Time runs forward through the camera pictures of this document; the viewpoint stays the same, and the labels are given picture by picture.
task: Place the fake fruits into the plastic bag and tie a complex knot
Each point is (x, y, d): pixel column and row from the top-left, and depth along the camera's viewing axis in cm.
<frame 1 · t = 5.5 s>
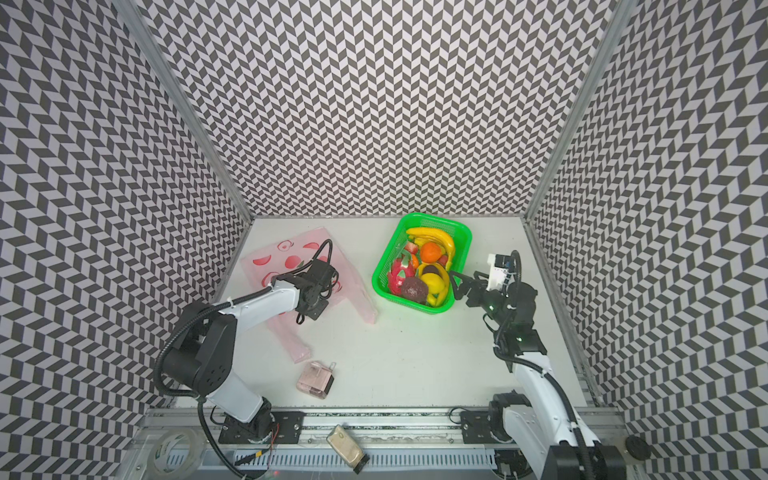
left hand: (305, 304, 91), fingers closed
right hand: (459, 281, 79), fingers open
pink plastic bag fruit print: (352, 296, 98), on the table
green plastic basket: (462, 242, 102), point 9 cm above the table
yellow fake banana bunch: (422, 235, 107), point 7 cm above the table
orange fake fruit: (430, 252, 98), point 10 cm above the table
pink dragon fruit fake: (401, 269, 93), point 10 cm above the table
red fake strawberry: (411, 247, 106), point 5 cm above the table

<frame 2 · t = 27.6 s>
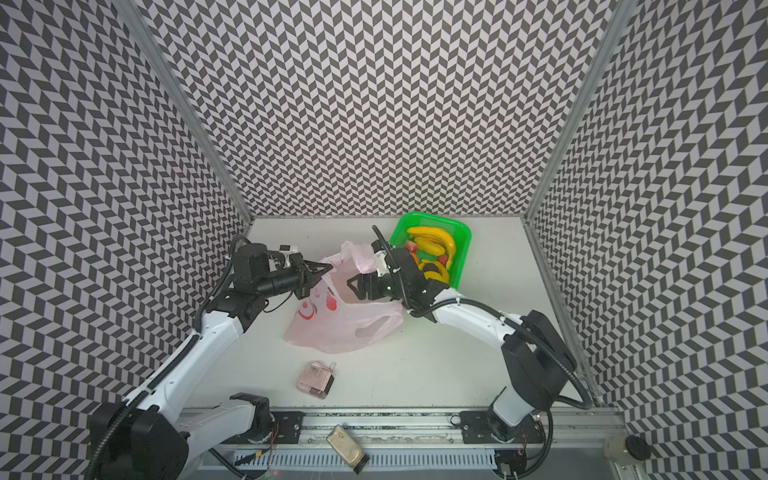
left hand: (333, 267, 73), fingers closed
right hand: (357, 290, 80), fingers open
pink plastic bag fruit print: (329, 318, 77), point 16 cm above the table
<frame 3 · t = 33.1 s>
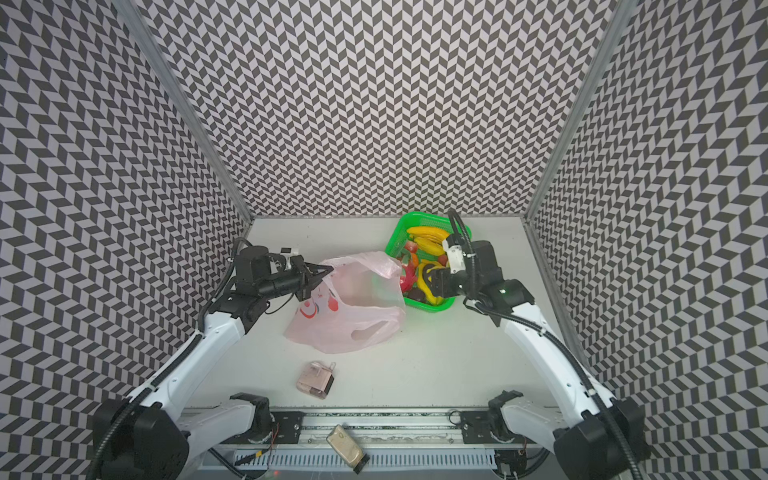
left hand: (334, 269, 74), fingers closed
right hand: (437, 284, 77), fingers open
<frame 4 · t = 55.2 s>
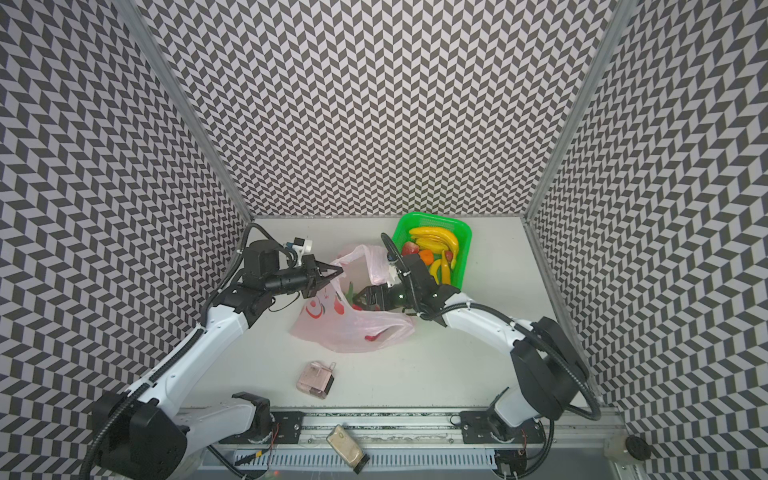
left hand: (343, 272, 73), fingers closed
right hand: (365, 307, 79), fingers open
